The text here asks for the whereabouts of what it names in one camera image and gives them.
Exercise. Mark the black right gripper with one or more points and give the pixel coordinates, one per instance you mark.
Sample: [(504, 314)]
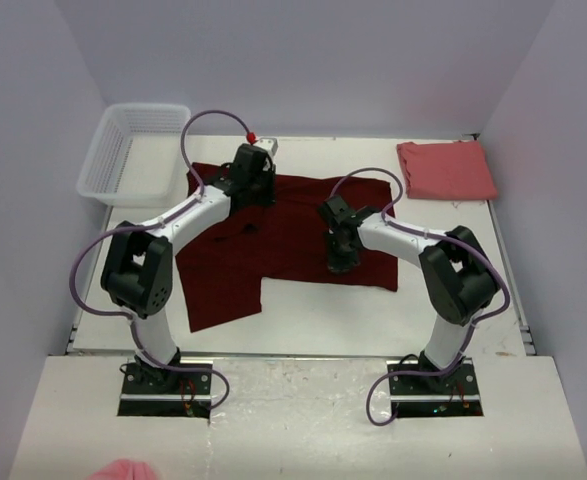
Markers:
[(341, 248)]

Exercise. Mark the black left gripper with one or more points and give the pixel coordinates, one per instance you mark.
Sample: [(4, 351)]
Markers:
[(261, 190)]

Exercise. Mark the dark red t shirt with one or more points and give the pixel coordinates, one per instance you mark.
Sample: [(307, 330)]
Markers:
[(221, 270)]

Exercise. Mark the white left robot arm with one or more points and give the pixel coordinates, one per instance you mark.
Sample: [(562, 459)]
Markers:
[(138, 270)]

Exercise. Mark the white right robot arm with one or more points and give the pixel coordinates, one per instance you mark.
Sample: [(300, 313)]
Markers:
[(459, 279)]

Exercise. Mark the white plastic basket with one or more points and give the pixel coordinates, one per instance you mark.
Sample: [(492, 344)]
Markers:
[(134, 157)]

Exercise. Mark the folded pink t shirt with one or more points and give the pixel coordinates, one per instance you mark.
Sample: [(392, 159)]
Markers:
[(453, 171)]

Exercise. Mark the pink cloth at bottom edge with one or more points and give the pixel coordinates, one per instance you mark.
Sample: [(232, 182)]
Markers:
[(125, 469)]

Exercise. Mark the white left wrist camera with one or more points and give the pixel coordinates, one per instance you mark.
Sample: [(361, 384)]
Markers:
[(269, 144)]

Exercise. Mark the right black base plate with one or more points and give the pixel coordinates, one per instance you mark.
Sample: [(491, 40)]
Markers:
[(456, 395)]

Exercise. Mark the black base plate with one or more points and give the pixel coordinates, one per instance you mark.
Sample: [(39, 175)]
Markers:
[(148, 392), (456, 395)]

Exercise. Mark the aluminium table edge rail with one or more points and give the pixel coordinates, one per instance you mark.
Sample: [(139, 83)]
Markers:
[(524, 328)]

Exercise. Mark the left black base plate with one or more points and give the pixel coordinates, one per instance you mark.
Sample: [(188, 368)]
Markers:
[(148, 392)]

